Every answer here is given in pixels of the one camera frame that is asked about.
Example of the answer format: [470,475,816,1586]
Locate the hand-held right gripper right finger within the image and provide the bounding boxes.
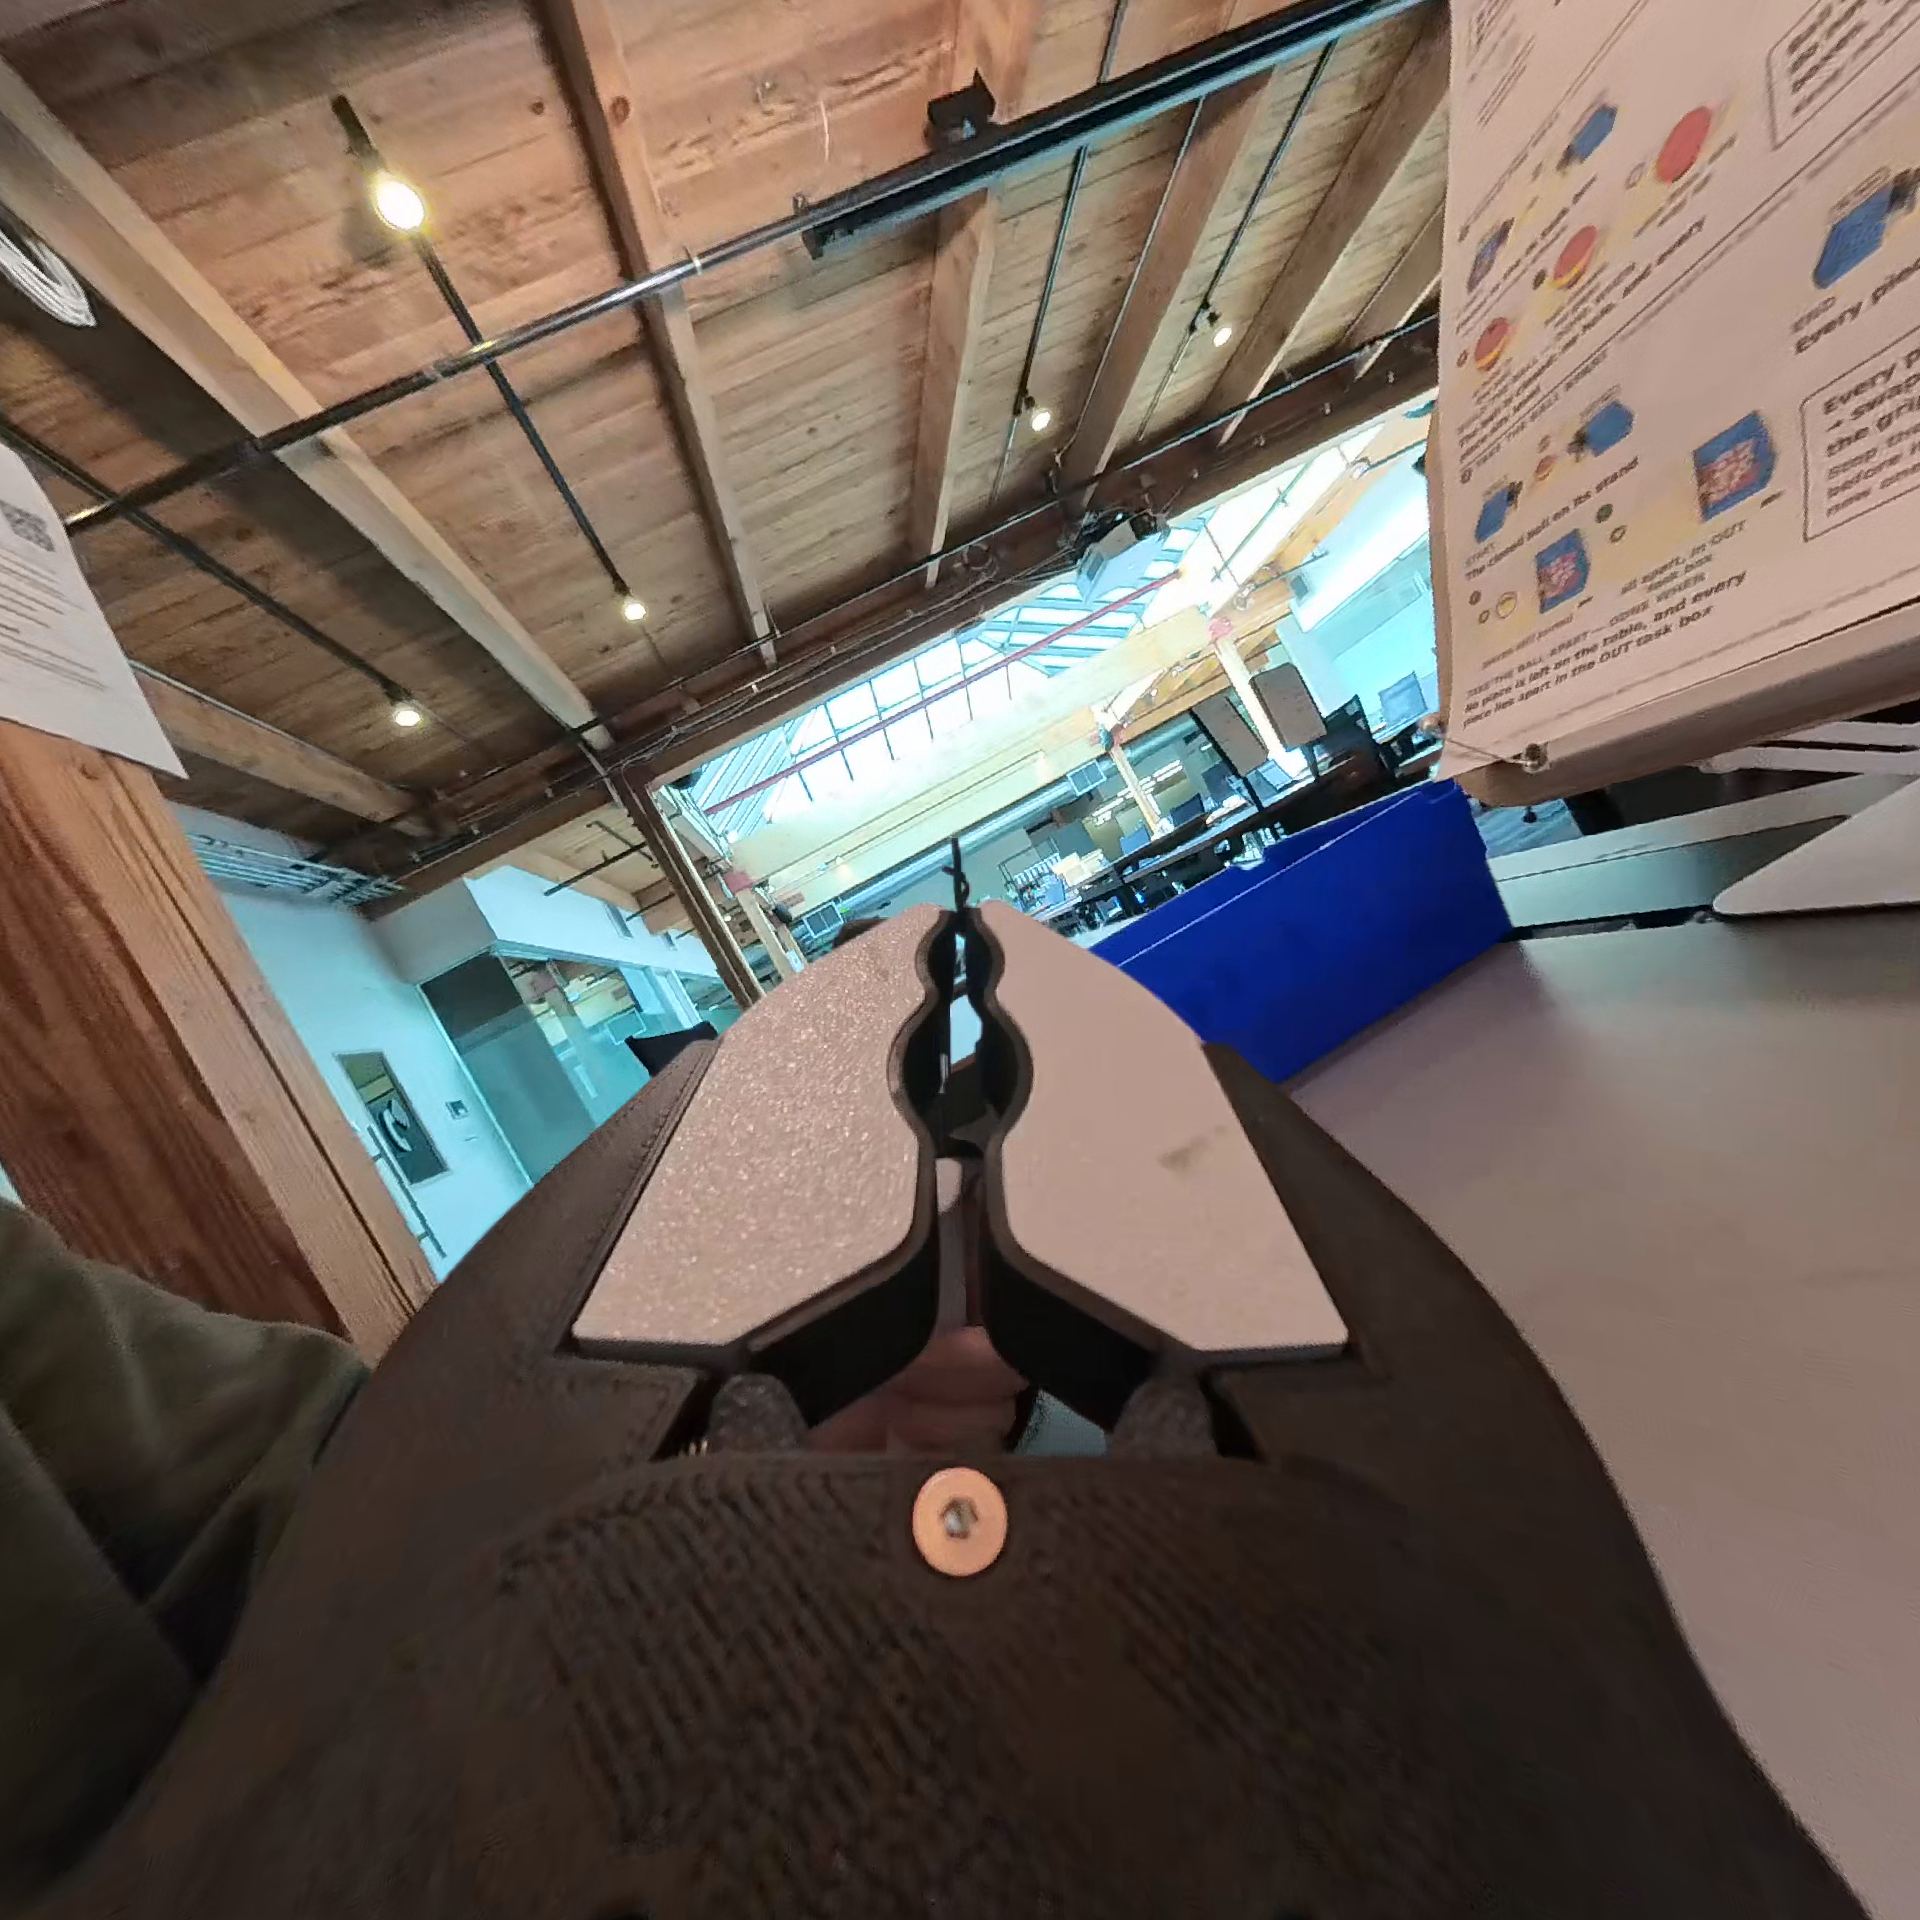
[964,897,1352,1432]

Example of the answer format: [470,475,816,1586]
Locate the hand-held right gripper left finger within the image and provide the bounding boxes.
[572,903,964,1432]

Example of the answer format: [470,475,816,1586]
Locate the blue plastic bin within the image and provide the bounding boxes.
[1093,780,1513,1085]

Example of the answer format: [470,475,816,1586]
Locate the ceiling-mounted grey unit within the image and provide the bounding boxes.
[1075,507,1175,600]

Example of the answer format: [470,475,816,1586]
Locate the white desk stand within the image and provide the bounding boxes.
[1480,749,1920,936]

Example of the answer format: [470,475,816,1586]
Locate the person's green jacket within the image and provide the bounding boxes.
[0,1201,372,1920]

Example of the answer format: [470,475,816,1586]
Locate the metal ceiling pipe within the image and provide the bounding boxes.
[64,0,1432,531]

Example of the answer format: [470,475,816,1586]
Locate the white printed paper sheet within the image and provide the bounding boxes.
[0,441,191,781]

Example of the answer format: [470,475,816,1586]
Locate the illustrated instruction poster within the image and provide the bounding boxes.
[1422,0,1920,785]

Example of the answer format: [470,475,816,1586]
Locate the round white ceiling vent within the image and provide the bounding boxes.
[0,210,100,330]

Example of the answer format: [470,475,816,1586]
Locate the wooden post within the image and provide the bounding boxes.
[0,721,440,1361]

